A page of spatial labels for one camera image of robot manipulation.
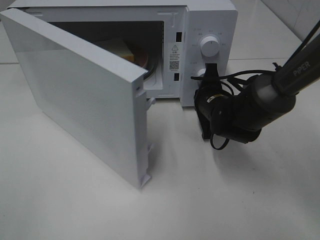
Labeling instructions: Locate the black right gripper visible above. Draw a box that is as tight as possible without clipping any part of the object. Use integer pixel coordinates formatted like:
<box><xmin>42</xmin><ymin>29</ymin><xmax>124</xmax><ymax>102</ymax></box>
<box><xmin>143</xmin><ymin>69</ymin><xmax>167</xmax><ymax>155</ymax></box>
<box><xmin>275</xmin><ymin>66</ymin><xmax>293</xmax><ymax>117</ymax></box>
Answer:
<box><xmin>193</xmin><ymin>63</ymin><xmax>225</xmax><ymax>140</ymax></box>

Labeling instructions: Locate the white timer knob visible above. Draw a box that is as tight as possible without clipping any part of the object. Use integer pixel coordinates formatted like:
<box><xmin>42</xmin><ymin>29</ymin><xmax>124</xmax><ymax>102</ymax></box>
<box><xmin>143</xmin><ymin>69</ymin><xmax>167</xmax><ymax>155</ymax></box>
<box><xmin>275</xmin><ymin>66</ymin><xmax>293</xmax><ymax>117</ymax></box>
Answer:
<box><xmin>196</xmin><ymin>68</ymin><xmax>206</xmax><ymax>77</ymax></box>

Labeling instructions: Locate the pink round plate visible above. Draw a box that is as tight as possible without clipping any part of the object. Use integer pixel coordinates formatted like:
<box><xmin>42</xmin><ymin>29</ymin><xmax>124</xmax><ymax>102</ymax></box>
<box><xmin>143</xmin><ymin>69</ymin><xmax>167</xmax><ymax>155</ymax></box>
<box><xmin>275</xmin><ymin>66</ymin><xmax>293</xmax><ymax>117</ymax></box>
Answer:
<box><xmin>131</xmin><ymin>45</ymin><xmax>149</xmax><ymax>69</ymax></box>

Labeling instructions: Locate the toast sandwich with filling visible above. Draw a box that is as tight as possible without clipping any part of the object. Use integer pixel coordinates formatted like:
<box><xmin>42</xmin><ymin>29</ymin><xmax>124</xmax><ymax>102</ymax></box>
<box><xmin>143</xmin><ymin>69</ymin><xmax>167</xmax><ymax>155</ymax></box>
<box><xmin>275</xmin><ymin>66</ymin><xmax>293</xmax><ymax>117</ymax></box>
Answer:
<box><xmin>104</xmin><ymin>38</ymin><xmax>135</xmax><ymax>63</ymax></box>

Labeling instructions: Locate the white microwave door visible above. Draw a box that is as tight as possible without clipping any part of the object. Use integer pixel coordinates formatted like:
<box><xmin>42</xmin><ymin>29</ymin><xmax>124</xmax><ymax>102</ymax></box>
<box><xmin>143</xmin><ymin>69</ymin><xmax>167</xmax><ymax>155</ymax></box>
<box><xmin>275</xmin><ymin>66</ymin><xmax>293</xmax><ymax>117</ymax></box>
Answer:
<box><xmin>0</xmin><ymin>8</ymin><xmax>155</xmax><ymax>188</ymax></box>

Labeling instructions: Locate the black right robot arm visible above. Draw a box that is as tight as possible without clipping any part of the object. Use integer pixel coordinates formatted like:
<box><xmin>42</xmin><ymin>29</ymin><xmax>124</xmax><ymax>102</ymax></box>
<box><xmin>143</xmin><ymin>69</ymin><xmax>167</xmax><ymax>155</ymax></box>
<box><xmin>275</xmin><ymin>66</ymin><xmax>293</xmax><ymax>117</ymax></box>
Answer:
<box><xmin>191</xmin><ymin>23</ymin><xmax>320</xmax><ymax>150</ymax></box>

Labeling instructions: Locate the upper white power knob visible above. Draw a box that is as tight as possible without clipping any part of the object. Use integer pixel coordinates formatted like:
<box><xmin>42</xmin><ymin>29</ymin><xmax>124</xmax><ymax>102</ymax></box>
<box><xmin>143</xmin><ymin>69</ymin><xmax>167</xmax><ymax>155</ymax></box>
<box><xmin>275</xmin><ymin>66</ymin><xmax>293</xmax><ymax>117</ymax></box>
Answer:
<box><xmin>200</xmin><ymin>35</ymin><xmax>221</xmax><ymax>57</ymax></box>

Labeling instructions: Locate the white microwave oven body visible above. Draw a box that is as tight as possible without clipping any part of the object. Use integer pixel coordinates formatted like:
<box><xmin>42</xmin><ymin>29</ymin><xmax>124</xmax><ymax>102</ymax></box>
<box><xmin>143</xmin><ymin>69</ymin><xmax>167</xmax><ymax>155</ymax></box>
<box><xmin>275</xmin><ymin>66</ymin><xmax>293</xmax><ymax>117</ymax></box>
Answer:
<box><xmin>6</xmin><ymin>0</ymin><xmax>238</xmax><ymax>107</ymax></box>

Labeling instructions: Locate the glass microwave turntable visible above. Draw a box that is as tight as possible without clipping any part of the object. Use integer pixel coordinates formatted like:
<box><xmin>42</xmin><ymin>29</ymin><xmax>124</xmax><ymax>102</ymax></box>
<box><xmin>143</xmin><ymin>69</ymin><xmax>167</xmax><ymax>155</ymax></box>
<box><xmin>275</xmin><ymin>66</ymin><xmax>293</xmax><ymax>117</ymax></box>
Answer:
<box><xmin>143</xmin><ymin>54</ymin><xmax>161</xmax><ymax>81</ymax></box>

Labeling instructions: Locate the black camera cable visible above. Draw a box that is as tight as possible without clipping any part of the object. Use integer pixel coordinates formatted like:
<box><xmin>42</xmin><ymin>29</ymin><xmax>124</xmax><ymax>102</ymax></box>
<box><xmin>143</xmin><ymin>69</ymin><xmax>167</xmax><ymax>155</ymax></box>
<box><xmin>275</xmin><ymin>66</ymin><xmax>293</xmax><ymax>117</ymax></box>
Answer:
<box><xmin>191</xmin><ymin>19</ymin><xmax>320</xmax><ymax>151</ymax></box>

